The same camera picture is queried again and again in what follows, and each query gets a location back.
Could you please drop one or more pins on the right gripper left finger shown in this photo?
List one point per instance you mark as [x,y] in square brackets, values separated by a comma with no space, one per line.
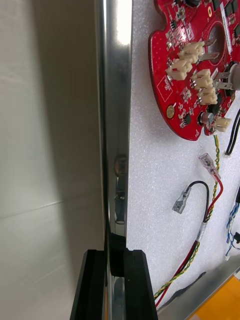
[91,287]

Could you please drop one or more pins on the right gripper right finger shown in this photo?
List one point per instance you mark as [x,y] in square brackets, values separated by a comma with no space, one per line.
[138,287]

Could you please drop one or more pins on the steel tray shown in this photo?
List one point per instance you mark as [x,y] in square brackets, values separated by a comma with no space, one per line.
[117,100]

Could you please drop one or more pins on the yellow-orange plastic bin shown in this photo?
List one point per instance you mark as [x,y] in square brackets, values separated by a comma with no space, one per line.
[220,305]

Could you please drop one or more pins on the white foam sheet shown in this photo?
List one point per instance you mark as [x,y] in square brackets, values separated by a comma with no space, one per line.
[155,175]

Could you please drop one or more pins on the round red circuit board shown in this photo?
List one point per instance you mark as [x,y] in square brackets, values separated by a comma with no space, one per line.
[162,62]

